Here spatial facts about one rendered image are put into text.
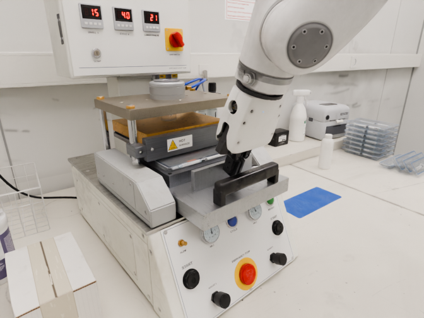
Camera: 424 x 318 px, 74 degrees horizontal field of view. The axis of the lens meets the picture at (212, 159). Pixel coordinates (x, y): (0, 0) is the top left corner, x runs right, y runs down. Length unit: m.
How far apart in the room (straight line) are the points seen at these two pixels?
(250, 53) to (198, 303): 0.42
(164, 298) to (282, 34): 0.43
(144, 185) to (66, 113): 0.66
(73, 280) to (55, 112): 0.66
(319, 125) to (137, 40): 1.01
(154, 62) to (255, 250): 0.52
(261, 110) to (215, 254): 0.28
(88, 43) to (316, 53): 0.52
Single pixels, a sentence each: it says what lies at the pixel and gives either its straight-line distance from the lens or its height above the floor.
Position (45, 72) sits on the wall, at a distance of 1.03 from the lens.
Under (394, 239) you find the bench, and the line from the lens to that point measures 0.90.
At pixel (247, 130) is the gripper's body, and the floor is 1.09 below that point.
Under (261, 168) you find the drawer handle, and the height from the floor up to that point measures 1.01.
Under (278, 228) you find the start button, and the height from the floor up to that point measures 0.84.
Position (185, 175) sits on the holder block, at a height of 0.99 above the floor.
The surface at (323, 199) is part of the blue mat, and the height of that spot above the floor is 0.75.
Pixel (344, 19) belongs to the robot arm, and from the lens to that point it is 0.33.
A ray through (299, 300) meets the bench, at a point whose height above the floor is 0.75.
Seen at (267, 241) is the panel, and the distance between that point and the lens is 0.65.
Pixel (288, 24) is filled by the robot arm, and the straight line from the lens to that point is 0.32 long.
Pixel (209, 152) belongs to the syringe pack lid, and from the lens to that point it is 0.61.
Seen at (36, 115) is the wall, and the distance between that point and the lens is 1.09.
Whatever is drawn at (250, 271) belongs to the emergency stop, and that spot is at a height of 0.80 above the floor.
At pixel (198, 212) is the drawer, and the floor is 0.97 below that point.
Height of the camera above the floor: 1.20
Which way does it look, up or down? 20 degrees down
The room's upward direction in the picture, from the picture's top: straight up
